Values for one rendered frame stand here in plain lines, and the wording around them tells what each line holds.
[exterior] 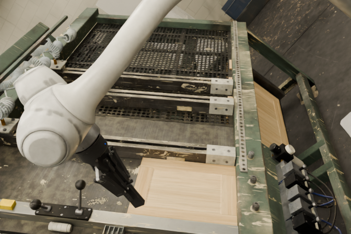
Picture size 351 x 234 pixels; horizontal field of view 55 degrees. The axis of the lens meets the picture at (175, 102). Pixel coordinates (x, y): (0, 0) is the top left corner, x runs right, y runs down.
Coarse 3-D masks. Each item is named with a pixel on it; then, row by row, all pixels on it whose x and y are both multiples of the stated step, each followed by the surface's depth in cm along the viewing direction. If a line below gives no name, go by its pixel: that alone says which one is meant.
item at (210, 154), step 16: (0, 112) 147; (0, 128) 150; (16, 128) 155; (16, 144) 155; (112, 144) 148; (128, 144) 148; (144, 144) 149; (160, 144) 149; (176, 144) 149; (192, 144) 149; (192, 160) 147; (208, 160) 146; (224, 160) 145
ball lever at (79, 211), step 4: (80, 180) 120; (76, 184) 119; (80, 184) 119; (84, 184) 119; (76, 188) 119; (80, 188) 119; (84, 188) 120; (80, 192) 120; (80, 196) 121; (80, 200) 121; (80, 204) 121; (80, 208) 121; (76, 212) 121; (80, 212) 121
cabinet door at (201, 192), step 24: (144, 168) 144; (168, 168) 144; (192, 168) 144; (216, 168) 144; (144, 192) 133; (168, 192) 134; (192, 192) 134; (216, 192) 134; (168, 216) 124; (192, 216) 124; (216, 216) 125
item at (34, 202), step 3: (36, 198) 114; (33, 201) 112; (36, 201) 112; (39, 201) 113; (30, 204) 112; (33, 204) 112; (36, 204) 112; (39, 204) 112; (30, 207) 112; (33, 207) 112; (36, 207) 112; (39, 207) 113; (42, 207) 118; (45, 207) 120; (48, 207) 122; (51, 207) 123; (45, 210) 122; (48, 210) 122
